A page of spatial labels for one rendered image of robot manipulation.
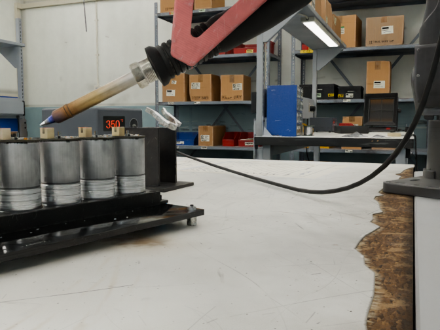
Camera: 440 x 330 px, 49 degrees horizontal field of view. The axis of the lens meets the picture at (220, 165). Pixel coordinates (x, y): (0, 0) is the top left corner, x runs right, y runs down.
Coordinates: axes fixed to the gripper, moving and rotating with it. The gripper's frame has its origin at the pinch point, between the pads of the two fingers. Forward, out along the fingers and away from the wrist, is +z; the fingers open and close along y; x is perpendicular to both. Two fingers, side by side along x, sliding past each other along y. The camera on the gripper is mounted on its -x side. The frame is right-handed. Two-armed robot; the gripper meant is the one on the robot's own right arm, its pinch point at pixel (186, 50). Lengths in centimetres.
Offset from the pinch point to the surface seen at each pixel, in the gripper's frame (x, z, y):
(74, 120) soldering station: -13, 12, -58
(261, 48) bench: 29, -44, -194
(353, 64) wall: 144, -123, -419
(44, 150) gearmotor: -5.0, 9.3, -1.6
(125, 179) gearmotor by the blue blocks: 0.2, 9.3, -5.2
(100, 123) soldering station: -8, 10, -55
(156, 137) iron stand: 1.1, 6.4, -21.8
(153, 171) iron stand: 2.4, 9.8, -22.1
